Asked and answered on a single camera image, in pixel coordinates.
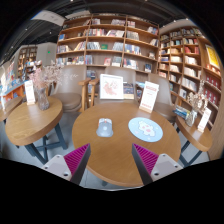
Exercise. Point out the stack of books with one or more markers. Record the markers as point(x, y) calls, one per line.
point(181, 112)

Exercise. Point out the glass vase with pink flowers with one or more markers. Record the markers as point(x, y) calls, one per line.
point(42, 98)

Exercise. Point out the wide wooden bookshelf with books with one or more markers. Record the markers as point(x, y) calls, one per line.
point(106, 43)

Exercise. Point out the small white and red sign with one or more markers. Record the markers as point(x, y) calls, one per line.
point(204, 120)
point(30, 92)

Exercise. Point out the round wooden side table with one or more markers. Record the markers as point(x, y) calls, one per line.
point(196, 138)
point(31, 125)

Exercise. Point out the curved wooden bookshelf with books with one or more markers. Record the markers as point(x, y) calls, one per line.
point(190, 70)

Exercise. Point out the small distant wooden bookshelf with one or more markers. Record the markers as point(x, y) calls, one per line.
point(26, 61)

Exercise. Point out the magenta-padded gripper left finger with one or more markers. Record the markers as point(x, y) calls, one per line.
point(77, 159)

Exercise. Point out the grey computer mouse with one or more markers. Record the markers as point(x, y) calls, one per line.
point(104, 128)

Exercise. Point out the white and red table sign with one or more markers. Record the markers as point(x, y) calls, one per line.
point(149, 96)

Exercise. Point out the round light blue mouse pad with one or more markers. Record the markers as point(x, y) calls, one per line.
point(145, 129)

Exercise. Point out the dark book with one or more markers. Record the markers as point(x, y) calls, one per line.
point(128, 90)

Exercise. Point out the white framed floral picture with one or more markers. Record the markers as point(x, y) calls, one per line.
point(111, 86)

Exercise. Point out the beige armchair with wooden arms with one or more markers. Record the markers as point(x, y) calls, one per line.
point(68, 96)
point(128, 75)
point(165, 100)

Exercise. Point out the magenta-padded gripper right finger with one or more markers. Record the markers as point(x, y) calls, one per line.
point(146, 159)

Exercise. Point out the white hanging ceiling panel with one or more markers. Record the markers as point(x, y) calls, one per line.
point(48, 17)

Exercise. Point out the glass vase with dried flowers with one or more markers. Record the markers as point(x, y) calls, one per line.
point(196, 101)

